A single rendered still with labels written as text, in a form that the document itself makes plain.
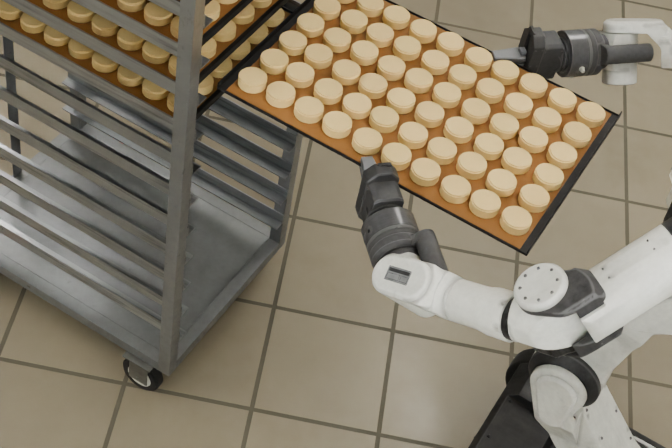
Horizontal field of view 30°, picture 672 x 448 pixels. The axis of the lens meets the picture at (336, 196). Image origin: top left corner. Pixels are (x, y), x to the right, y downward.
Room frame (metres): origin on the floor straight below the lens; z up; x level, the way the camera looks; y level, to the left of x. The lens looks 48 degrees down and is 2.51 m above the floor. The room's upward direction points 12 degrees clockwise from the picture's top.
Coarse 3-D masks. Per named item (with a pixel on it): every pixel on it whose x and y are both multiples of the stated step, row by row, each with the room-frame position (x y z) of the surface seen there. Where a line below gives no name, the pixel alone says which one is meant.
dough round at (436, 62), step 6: (426, 54) 1.72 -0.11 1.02; (432, 54) 1.72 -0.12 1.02; (438, 54) 1.72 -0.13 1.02; (444, 54) 1.73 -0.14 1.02; (426, 60) 1.70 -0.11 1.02; (432, 60) 1.70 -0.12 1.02; (438, 60) 1.71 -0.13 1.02; (444, 60) 1.71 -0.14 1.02; (426, 66) 1.69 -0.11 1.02; (432, 66) 1.69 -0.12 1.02; (438, 66) 1.69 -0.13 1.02; (444, 66) 1.70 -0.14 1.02; (432, 72) 1.69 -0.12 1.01; (438, 72) 1.69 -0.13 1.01; (444, 72) 1.70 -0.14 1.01
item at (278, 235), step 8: (288, 128) 1.94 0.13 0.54; (296, 144) 1.93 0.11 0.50; (296, 152) 1.94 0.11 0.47; (288, 160) 1.94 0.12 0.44; (296, 160) 1.95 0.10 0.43; (296, 168) 1.95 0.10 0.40; (288, 176) 1.93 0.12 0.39; (280, 184) 1.94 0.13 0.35; (288, 184) 1.93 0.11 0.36; (288, 192) 1.94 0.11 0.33; (288, 200) 1.94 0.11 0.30; (280, 208) 1.94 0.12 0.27; (288, 208) 1.95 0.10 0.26; (288, 216) 1.96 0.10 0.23; (272, 232) 1.94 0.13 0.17; (280, 232) 1.93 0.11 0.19; (280, 240) 1.94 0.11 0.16
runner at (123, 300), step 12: (0, 228) 1.73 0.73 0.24; (12, 228) 1.75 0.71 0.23; (24, 240) 1.70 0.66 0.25; (36, 252) 1.69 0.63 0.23; (48, 252) 1.68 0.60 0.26; (60, 264) 1.67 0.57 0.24; (72, 264) 1.68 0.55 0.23; (84, 276) 1.64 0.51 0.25; (96, 288) 1.63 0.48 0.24; (108, 288) 1.64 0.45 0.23; (120, 300) 1.60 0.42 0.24; (132, 300) 1.62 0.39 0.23; (132, 312) 1.59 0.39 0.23; (144, 312) 1.58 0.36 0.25; (156, 324) 1.57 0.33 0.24; (180, 336) 1.55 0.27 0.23
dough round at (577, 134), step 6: (564, 126) 1.61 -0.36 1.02; (570, 126) 1.61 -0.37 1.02; (576, 126) 1.61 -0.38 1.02; (582, 126) 1.62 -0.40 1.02; (564, 132) 1.59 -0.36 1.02; (570, 132) 1.59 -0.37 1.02; (576, 132) 1.60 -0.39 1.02; (582, 132) 1.60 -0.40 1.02; (588, 132) 1.60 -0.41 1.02; (564, 138) 1.59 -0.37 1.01; (570, 138) 1.58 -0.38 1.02; (576, 138) 1.58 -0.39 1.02; (582, 138) 1.59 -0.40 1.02; (588, 138) 1.59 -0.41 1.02; (570, 144) 1.58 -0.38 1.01; (576, 144) 1.58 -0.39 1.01; (582, 144) 1.58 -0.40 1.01
